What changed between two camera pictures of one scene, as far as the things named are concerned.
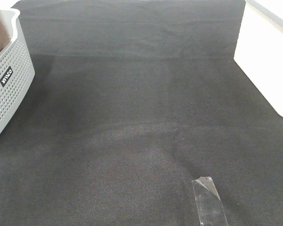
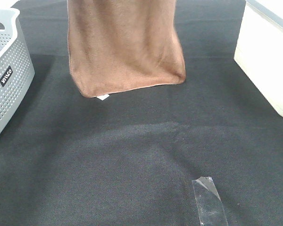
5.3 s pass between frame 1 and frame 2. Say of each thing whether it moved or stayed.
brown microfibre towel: moved
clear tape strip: stayed
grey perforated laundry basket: stayed
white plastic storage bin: stayed
